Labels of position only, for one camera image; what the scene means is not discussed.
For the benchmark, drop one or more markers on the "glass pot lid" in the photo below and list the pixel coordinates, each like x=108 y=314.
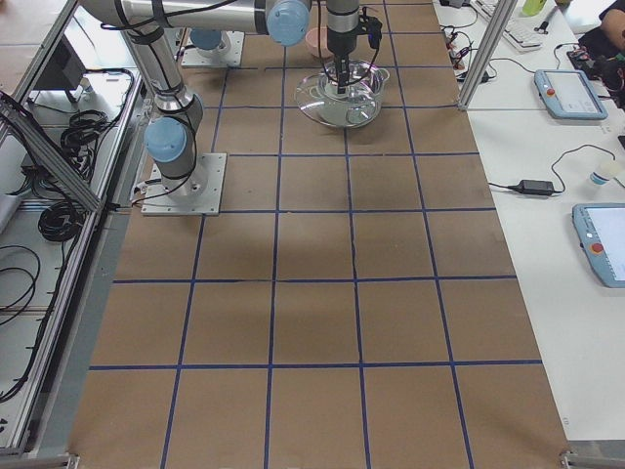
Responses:
x=317 y=98

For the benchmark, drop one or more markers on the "lower teach pendant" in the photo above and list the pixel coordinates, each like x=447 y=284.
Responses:
x=600 y=228

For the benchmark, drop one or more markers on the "white keyboard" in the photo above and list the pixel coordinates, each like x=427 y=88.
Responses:
x=518 y=35

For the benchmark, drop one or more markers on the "pink bowl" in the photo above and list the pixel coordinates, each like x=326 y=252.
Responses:
x=316 y=43

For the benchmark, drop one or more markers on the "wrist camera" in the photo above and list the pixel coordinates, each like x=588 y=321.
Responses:
x=371 y=27

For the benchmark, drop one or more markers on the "green bottle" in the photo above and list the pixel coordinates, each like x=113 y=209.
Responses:
x=531 y=8

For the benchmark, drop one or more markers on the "black power adapter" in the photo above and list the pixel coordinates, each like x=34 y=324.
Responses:
x=536 y=187

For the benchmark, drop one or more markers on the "white paper cup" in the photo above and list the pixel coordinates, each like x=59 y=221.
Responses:
x=606 y=172

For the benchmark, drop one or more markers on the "light green steel pot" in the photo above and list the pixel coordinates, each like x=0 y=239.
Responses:
x=371 y=76

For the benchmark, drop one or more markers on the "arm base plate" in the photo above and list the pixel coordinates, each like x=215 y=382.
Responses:
x=227 y=54
x=199 y=195

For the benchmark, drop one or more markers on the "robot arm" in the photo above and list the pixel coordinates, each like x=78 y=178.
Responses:
x=210 y=41
x=170 y=138

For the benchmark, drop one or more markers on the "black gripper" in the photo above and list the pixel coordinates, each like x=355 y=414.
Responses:
x=340 y=44

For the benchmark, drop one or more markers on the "aluminium frame post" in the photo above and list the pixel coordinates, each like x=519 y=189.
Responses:
x=493 y=33

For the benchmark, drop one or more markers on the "upper teach pendant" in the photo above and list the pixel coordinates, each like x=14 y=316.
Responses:
x=568 y=94

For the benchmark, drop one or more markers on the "teach pendant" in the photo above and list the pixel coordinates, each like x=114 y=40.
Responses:
x=600 y=228
x=568 y=94

